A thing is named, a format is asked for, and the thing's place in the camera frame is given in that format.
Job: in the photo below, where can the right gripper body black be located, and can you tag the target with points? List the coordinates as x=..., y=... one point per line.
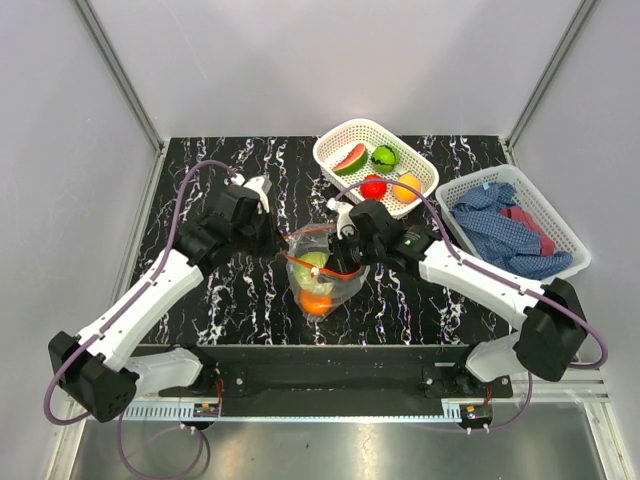
x=353, y=252

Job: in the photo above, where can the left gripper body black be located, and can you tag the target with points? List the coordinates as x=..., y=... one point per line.
x=265, y=237

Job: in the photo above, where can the fake green cabbage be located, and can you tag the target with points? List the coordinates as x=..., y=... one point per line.
x=306, y=273

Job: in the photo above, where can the clear zip top bag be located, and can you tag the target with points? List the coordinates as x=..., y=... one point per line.
x=315, y=237

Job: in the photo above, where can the fake orange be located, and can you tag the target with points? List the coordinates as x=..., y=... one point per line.
x=315, y=304

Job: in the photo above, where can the fake red tomato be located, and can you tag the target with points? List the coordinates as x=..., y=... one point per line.
x=374, y=189

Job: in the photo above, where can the fake peach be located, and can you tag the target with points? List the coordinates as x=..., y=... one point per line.
x=407, y=188

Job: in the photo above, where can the fake watermelon slice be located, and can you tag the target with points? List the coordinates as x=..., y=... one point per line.
x=355, y=160

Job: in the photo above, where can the fake green apple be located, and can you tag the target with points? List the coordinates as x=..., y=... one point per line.
x=384, y=159

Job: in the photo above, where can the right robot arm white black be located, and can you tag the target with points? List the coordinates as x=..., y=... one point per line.
x=547, y=318

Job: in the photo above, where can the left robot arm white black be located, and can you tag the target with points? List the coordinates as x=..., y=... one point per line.
x=98, y=368

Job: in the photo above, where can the white perforated basket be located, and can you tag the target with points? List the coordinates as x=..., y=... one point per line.
x=332, y=147

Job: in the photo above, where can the blue patterned cloth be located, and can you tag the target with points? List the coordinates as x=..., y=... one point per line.
x=500, y=241

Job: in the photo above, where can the white laundry basket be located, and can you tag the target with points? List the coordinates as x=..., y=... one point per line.
x=529, y=198

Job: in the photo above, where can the red cloth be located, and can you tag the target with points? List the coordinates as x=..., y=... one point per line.
x=547, y=245

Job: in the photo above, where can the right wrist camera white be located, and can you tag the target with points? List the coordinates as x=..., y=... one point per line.
x=344, y=225

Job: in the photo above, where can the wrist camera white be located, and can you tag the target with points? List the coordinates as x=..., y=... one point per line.
x=260, y=184
x=344, y=225

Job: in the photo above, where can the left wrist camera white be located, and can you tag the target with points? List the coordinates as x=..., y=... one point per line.
x=260, y=184

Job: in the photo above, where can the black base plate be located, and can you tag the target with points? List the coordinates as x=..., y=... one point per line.
x=333, y=382

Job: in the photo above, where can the aluminium frame rail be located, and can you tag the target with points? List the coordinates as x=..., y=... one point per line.
x=550, y=395

